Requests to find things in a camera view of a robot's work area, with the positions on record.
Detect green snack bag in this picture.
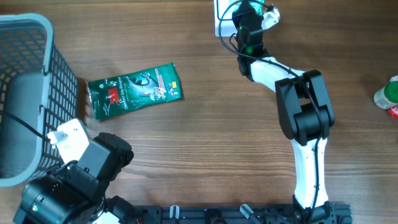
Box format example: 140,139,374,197
87,63,183,120

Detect small jar green lid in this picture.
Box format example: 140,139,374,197
374,81,398,110

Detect red snack sachet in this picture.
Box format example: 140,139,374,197
388,105,398,118

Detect pink white tissue pack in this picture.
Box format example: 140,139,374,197
390,75,398,82

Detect light blue tissue pack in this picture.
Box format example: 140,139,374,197
250,0,266,16

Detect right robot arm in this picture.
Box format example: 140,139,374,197
228,1,335,223

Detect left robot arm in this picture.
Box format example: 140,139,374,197
12,133,137,223

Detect white barcode scanner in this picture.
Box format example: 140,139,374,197
213,0,238,37

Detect grey plastic shopping basket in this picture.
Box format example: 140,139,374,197
1,13,78,187

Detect black right camera cable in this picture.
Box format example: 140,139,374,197
217,0,326,223

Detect black camera cable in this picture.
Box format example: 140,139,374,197
0,110,52,141
217,0,326,223

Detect black left camera cable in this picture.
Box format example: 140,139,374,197
0,110,52,141

